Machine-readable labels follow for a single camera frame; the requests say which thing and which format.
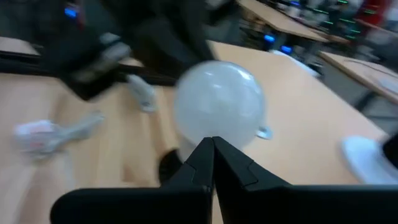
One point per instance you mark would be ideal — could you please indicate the small blue-white round object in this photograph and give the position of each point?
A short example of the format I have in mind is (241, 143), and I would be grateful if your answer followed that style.
(264, 133)

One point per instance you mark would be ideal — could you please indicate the wooden background table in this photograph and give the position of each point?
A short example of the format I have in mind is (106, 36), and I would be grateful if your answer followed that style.
(363, 74)
(280, 20)

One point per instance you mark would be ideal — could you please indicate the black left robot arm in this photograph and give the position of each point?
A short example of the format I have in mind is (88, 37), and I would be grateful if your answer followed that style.
(168, 40)

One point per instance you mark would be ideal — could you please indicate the white cylindrical device round base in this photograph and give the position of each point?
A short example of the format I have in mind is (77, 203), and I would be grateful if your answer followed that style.
(363, 161)

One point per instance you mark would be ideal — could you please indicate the black aluminium rig frame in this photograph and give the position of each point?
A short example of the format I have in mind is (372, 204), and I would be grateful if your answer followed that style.
(18, 63)

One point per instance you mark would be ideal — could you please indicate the white stapler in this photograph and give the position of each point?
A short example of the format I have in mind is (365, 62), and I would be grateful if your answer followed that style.
(143, 96)

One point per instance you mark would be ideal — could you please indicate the orange wooden desk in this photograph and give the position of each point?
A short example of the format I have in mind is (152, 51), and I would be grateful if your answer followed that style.
(311, 124)

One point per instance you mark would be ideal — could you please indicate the red storage rack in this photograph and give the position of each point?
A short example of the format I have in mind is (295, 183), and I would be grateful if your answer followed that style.
(373, 9)

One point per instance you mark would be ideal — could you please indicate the white globe light bulb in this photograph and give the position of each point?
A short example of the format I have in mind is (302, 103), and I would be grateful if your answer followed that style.
(217, 99)

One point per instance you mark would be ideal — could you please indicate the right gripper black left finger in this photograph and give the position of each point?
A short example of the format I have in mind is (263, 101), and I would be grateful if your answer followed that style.
(140, 205)

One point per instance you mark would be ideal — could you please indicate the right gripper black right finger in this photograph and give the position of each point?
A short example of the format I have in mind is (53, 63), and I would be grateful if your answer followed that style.
(295, 205)

